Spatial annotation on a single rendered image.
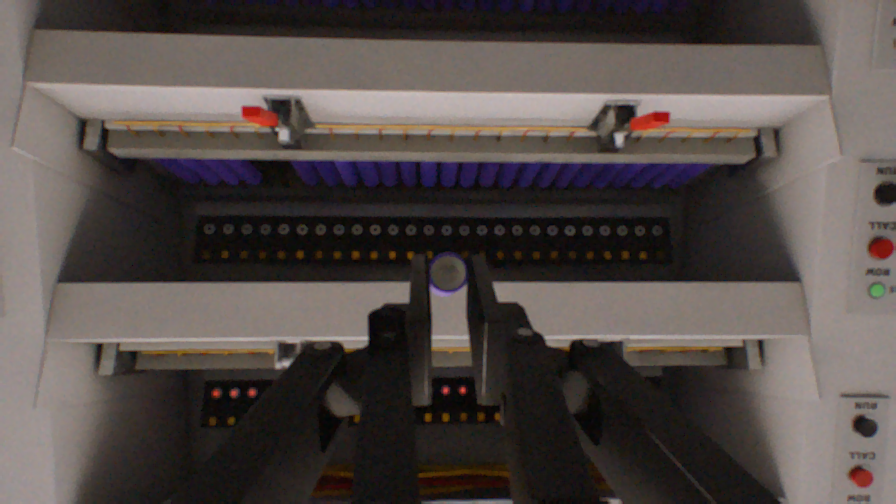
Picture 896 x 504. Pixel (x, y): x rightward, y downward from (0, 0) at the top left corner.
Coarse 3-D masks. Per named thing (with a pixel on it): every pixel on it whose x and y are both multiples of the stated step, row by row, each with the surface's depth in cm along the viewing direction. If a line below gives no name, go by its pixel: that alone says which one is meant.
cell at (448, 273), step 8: (440, 256) 20; (448, 256) 21; (456, 256) 21; (432, 264) 20; (440, 264) 20; (448, 264) 20; (456, 264) 20; (464, 264) 21; (432, 272) 20; (440, 272) 20; (448, 272) 20; (456, 272) 20; (464, 272) 20; (432, 280) 20; (440, 280) 20; (448, 280) 20; (456, 280) 20; (464, 280) 20; (432, 288) 23; (440, 288) 20; (448, 288) 20; (456, 288) 20
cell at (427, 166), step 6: (420, 162) 44; (426, 162) 43; (432, 162) 43; (420, 168) 46; (426, 168) 44; (432, 168) 45; (420, 174) 47; (426, 174) 46; (432, 174) 46; (426, 180) 48; (432, 180) 48; (426, 186) 49
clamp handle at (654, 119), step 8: (656, 112) 31; (664, 112) 31; (632, 120) 34; (640, 120) 32; (648, 120) 31; (656, 120) 31; (664, 120) 31; (616, 128) 37; (624, 128) 35; (632, 128) 34; (640, 128) 33; (648, 128) 33; (616, 136) 37; (616, 144) 37; (624, 144) 37
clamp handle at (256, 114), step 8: (248, 112) 30; (256, 112) 30; (264, 112) 30; (272, 112) 32; (248, 120) 31; (256, 120) 30; (264, 120) 31; (272, 120) 32; (280, 120) 34; (280, 128) 36; (288, 128) 36; (280, 136) 36; (288, 136) 36
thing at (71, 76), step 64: (64, 64) 35; (128, 64) 35; (192, 64) 35; (256, 64) 35; (320, 64) 35; (384, 64) 36; (448, 64) 36; (512, 64) 36; (576, 64) 36; (640, 64) 36; (704, 64) 37; (768, 64) 37; (64, 128) 37; (768, 128) 41; (832, 128) 36; (128, 192) 45; (704, 192) 52
